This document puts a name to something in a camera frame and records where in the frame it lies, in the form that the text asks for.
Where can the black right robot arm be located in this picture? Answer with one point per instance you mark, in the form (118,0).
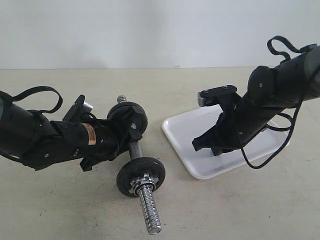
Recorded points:
(269,92)

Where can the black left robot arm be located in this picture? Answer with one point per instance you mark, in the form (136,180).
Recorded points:
(30,138)

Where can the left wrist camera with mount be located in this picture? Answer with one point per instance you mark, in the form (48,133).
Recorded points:
(79,111)

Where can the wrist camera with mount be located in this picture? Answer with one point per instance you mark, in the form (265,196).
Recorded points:
(79,111)
(213,96)

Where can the chrome threaded dumbbell bar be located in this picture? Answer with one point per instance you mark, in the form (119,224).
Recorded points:
(148,205)

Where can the black weight plate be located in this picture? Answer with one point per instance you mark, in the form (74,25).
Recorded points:
(121,108)

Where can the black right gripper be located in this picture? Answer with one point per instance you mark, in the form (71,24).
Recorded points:
(228,133)

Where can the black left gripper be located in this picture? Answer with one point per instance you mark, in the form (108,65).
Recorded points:
(100,139)

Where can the chrome star collar nut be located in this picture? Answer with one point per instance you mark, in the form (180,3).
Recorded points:
(141,181)

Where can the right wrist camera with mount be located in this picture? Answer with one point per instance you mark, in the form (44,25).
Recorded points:
(213,96)

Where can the black plate bar end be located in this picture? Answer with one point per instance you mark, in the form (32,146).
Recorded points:
(135,116)

